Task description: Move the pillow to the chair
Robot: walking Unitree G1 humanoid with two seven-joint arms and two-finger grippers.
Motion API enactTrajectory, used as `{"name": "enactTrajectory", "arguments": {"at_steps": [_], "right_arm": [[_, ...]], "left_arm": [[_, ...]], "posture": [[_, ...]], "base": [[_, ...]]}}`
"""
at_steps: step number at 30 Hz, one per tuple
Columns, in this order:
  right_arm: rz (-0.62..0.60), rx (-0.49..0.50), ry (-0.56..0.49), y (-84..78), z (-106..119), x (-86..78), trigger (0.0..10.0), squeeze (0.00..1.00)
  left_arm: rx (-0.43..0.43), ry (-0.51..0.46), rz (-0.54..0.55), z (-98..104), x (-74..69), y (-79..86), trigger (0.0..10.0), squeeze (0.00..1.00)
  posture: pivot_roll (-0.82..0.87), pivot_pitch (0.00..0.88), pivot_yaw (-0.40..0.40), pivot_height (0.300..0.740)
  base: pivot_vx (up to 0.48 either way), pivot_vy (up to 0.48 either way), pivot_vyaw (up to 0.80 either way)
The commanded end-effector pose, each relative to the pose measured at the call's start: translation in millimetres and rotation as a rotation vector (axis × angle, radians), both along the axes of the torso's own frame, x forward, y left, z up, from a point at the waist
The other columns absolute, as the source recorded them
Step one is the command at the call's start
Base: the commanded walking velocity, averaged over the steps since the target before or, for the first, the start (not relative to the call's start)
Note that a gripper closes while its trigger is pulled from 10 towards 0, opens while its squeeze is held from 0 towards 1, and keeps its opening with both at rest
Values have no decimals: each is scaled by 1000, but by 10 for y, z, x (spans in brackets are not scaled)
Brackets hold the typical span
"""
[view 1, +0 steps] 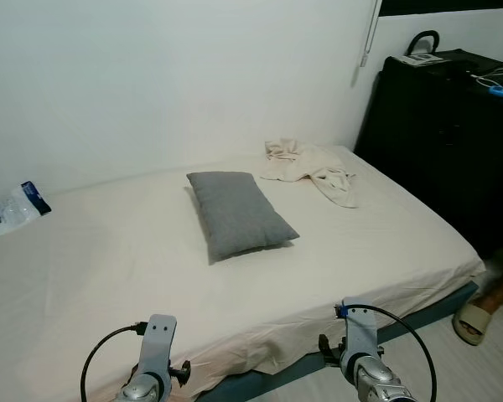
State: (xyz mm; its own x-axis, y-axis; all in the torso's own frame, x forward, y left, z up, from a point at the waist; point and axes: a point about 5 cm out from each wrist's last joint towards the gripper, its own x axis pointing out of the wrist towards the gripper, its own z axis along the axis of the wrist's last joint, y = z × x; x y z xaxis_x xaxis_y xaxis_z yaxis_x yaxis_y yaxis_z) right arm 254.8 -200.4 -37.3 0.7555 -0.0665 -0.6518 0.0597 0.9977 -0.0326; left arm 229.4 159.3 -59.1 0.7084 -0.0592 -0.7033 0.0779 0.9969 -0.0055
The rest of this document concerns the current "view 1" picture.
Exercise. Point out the clear bag with blue label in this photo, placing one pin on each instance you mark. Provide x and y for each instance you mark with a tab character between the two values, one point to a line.
12	211

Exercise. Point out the person's bare foot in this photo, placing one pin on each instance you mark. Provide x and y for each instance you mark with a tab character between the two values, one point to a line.
501	291

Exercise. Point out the beige slipper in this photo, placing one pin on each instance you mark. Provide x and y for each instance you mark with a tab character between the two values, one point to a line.
472	325

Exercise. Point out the large black flight case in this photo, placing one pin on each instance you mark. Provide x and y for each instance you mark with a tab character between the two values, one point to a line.
440	142

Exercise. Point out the blue bed base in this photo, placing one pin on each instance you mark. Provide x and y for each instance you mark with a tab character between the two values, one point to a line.
419	316

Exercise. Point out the crumpled cream garment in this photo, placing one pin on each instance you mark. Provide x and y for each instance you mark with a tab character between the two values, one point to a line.
306	163

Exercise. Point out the dark window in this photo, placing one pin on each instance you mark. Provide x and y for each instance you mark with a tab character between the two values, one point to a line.
444	6

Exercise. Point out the white blind wand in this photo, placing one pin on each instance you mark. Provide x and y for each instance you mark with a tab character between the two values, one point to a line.
367	46

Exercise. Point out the bed with cream sheet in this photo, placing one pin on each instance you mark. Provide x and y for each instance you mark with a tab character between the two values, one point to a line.
134	268

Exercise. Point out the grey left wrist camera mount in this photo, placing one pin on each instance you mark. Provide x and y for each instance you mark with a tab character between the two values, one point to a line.
158	343

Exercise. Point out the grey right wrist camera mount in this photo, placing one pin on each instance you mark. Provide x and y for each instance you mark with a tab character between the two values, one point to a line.
360	331

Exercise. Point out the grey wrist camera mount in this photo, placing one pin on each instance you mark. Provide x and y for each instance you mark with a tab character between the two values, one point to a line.
360	331
158	343

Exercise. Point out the white paper sheet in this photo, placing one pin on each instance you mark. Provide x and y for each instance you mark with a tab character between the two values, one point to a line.
422	59

